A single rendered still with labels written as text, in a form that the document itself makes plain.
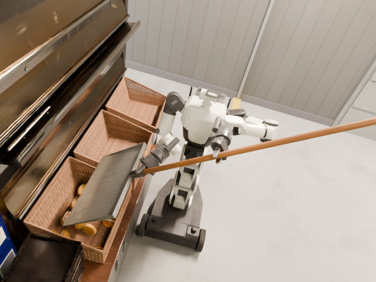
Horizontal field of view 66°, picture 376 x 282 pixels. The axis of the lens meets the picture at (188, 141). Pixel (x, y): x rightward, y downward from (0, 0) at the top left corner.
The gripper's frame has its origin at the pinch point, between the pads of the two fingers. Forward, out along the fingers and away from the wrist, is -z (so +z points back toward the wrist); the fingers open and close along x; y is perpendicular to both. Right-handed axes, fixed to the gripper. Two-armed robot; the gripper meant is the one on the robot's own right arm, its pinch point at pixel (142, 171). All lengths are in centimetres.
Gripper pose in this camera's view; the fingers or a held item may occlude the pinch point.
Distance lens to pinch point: 162.3
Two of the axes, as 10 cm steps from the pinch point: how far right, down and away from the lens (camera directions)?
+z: 6.5, -6.5, 3.8
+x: 4.3, 7.3, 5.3
